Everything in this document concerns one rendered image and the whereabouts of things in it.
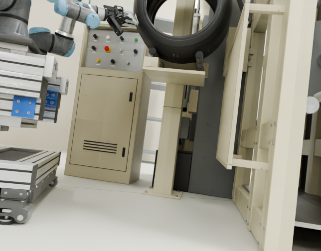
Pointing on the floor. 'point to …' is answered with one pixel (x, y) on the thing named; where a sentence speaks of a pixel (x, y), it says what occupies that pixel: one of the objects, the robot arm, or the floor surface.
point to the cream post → (172, 109)
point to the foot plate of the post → (162, 193)
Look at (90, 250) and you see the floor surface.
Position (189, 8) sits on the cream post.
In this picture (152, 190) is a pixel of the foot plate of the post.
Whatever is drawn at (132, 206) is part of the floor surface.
